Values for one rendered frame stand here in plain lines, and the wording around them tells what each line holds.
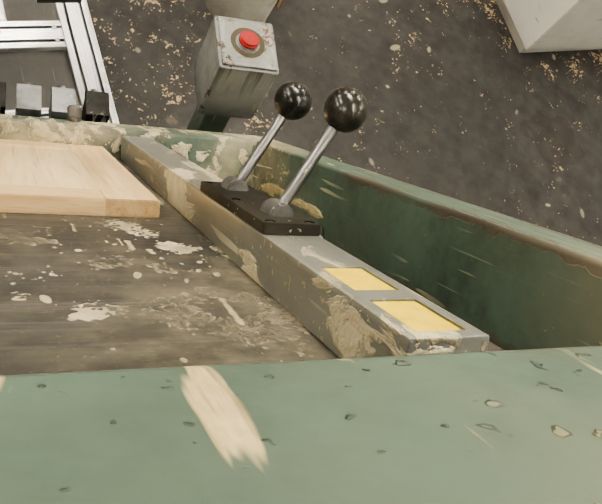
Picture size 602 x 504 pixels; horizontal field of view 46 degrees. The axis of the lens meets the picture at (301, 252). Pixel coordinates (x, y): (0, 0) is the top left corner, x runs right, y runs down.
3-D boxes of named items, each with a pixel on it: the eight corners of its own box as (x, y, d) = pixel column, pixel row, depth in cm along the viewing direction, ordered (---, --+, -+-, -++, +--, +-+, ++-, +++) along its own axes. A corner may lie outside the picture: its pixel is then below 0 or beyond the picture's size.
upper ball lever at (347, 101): (278, 230, 61) (363, 102, 61) (294, 241, 58) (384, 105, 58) (244, 207, 60) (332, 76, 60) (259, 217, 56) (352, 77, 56)
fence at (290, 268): (149, 160, 122) (151, 137, 121) (478, 405, 38) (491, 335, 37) (120, 158, 120) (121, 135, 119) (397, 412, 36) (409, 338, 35)
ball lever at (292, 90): (237, 204, 72) (310, 95, 72) (249, 211, 69) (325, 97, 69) (207, 184, 70) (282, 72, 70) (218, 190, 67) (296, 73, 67)
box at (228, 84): (245, 74, 153) (273, 21, 138) (251, 122, 149) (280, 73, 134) (191, 68, 149) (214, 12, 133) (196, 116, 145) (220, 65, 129)
